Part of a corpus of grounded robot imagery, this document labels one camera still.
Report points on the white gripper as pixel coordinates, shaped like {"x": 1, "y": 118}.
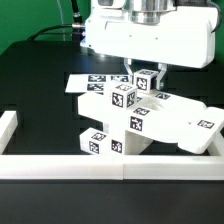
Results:
{"x": 183, "y": 37}

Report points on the white chair back piece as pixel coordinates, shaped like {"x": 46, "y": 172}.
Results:
{"x": 165, "y": 118}

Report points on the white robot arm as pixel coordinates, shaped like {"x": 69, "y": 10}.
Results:
{"x": 148, "y": 11}

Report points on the white fiducial marker sheet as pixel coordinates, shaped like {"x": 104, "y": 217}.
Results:
{"x": 81, "y": 83}

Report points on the white U-shaped fence frame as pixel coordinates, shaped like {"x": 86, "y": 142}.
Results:
{"x": 104, "y": 167}

